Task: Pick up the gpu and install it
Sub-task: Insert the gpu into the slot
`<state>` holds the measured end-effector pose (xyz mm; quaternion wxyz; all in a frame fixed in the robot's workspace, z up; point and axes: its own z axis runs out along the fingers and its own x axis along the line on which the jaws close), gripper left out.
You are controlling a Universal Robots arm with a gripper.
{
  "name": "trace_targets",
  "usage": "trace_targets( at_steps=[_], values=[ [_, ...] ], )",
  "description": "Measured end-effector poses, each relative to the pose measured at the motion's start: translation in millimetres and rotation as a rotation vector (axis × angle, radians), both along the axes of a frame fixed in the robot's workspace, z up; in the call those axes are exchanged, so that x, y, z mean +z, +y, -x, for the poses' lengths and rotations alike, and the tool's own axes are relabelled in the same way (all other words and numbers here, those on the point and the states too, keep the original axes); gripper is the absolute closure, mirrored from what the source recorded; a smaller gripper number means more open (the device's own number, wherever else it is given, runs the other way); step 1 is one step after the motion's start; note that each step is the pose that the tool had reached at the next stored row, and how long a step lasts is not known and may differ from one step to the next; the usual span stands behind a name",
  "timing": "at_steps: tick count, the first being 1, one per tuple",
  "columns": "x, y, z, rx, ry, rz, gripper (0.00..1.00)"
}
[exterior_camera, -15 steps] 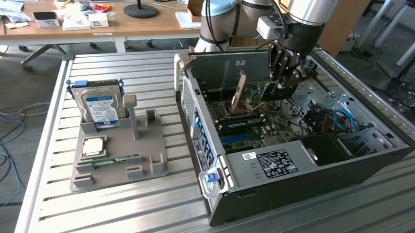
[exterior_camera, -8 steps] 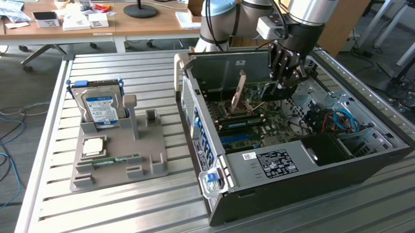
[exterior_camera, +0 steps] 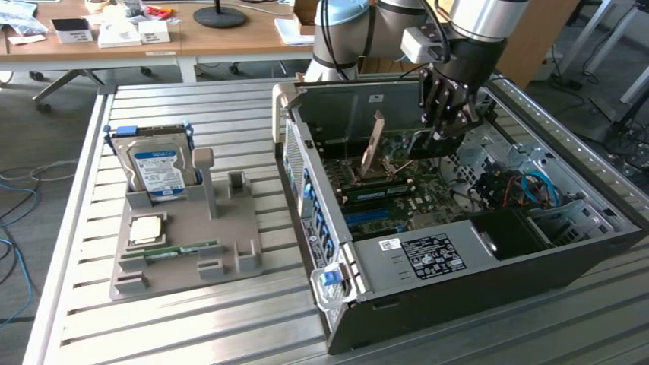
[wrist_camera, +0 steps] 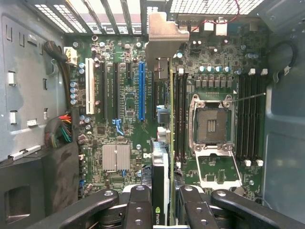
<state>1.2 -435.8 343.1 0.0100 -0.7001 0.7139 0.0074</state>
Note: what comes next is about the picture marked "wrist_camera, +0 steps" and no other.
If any silver socket cover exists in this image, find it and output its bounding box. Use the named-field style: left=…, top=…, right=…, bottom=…
left=195, top=149, right=243, bottom=189

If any silver chipset heat sink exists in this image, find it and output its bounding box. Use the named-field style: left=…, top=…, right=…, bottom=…
left=102, top=144, right=131, bottom=172

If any green motherboard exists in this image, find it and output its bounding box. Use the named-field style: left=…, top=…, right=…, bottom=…
left=68, top=22, right=269, bottom=208

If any CPU socket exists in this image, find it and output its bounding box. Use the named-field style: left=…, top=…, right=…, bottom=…
left=189, top=94, right=236, bottom=153

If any black RAM slot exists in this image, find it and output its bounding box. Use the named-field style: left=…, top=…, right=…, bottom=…
left=251, top=73, right=259, bottom=159
left=182, top=71, right=189, bottom=163
left=238, top=73, right=246, bottom=159

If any RAM slot with white latches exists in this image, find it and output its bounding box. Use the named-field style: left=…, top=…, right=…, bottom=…
left=256, top=68, right=268, bottom=167
left=244, top=68, right=256, bottom=167
left=174, top=68, right=183, bottom=167

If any long black expansion slot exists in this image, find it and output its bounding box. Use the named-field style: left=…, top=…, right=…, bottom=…
left=113, top=62, right=121, bottom=121
left=101, top=62, right=107, bottom=121
left=152, top=80, right=158, bottom=120

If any black plastic shroud box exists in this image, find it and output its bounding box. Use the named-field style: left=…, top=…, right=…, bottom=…
left=0, top=142, right=81, bottom=229

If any black open PC case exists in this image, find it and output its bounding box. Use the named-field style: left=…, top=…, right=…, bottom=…
left=0, top=0, right=305, bottom=222

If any blue expansion slot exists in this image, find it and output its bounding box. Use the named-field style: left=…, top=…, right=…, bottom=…
left=138, top=61, right=147, bottom=123

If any thin metal locking lever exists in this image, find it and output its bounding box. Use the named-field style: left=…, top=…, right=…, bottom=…
left=224, top=92, right=267, bottom=105

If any white expansion slot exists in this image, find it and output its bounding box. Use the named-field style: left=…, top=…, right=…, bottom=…
left=85, top=58, right=95, bottom=115

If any coloured wire power connector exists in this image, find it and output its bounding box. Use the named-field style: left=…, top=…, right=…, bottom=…
left=43, top=109, right=80, bottom=149

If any black sleeved power wire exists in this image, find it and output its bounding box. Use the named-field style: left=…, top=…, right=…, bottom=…
left=43, top=40, right=79, bottom=113

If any thin black wire loop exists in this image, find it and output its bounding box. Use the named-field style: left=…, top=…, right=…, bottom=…
left=266, top=40, right=298, bottom=72

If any thin red wire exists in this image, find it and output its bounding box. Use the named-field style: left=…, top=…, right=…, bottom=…
left=190, top=0, right=240, bottom=33

